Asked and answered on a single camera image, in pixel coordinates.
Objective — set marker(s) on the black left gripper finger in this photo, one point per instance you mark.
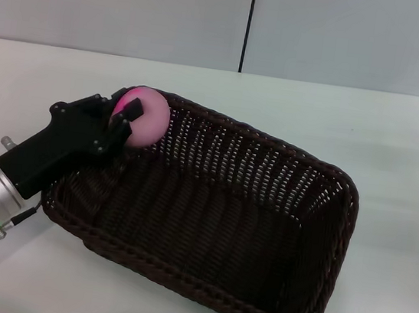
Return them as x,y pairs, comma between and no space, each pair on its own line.
119,93
132,108

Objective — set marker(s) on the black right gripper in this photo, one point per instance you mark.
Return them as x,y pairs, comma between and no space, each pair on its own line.
69,138

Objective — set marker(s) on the pink ball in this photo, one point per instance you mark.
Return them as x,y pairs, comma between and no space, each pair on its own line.
150,121

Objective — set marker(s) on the dark brown wicker basket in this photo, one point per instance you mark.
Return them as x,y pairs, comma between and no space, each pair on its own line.
223,224

